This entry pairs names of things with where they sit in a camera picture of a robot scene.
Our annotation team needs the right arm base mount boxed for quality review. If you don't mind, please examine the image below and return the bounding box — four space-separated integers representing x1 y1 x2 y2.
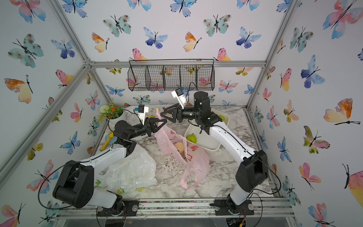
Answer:
209 199 254 216

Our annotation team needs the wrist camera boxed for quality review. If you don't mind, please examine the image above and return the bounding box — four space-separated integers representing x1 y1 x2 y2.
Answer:
135 105 149 125
171 88 187 108

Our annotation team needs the white plastic tray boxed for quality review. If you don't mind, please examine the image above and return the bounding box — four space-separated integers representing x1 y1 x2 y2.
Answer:
184 108 230 151

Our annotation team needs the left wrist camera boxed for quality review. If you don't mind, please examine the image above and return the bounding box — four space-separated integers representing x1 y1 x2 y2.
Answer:
135 105 149 125

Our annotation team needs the potted flower plant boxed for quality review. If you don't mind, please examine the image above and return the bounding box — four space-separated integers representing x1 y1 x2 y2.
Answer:
97 99 123 124

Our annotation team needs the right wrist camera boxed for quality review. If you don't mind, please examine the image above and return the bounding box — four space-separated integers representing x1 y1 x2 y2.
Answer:
171 88 187 108

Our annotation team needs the white printed plastic bag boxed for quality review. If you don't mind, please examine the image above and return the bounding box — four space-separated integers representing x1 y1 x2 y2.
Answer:
126 104 173 117

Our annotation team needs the yellow toy shovel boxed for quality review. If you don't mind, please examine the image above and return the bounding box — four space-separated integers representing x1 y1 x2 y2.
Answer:
99 132 114 151

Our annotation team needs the beige pear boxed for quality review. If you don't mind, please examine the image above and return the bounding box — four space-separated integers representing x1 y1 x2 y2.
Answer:
175 142 185 154

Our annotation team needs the pink plastic bag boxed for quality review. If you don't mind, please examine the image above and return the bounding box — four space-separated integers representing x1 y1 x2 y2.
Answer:
154 125 210 190

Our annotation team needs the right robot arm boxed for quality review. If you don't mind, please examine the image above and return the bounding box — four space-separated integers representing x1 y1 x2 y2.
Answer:
161 89 269 206

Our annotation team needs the blue toy scoop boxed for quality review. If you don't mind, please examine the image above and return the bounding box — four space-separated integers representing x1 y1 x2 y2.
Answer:
105 135 118 147

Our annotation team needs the black wire basket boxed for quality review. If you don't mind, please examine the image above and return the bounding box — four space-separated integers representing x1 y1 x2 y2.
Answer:
127 59 215 92

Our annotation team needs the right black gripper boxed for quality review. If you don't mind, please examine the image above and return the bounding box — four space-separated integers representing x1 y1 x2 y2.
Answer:
162 103 205 124

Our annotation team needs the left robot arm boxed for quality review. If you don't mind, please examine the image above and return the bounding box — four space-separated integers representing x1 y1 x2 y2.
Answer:
53 118 167 209

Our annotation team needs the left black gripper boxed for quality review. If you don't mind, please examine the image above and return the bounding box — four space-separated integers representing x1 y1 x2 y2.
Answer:
127 118 165 142

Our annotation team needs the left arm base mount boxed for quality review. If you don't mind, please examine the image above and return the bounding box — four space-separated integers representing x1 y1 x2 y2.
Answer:
96 199 140 218

